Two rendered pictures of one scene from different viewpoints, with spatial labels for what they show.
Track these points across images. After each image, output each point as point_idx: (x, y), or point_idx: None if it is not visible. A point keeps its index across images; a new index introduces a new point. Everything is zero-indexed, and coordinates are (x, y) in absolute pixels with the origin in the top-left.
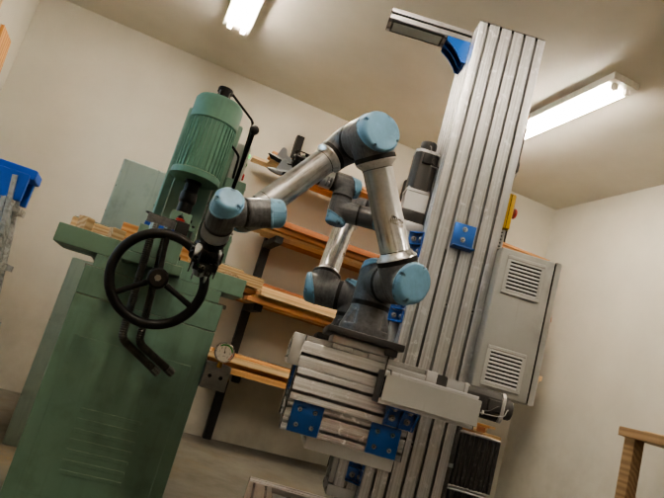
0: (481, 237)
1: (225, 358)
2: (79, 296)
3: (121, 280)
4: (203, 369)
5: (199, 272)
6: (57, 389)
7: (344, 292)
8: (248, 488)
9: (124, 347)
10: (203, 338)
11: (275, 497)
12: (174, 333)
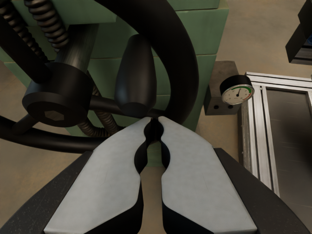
0: None
1: (239, 99)
2: (13, 66)
3: (34, 27)
4: (205, 93)
5: (153, 137)
6: (80, 129)
7: None
8: (249, 104)
9: (108, 95)
10: (199, 66)
11: (269, 98)
12: (157, 70)
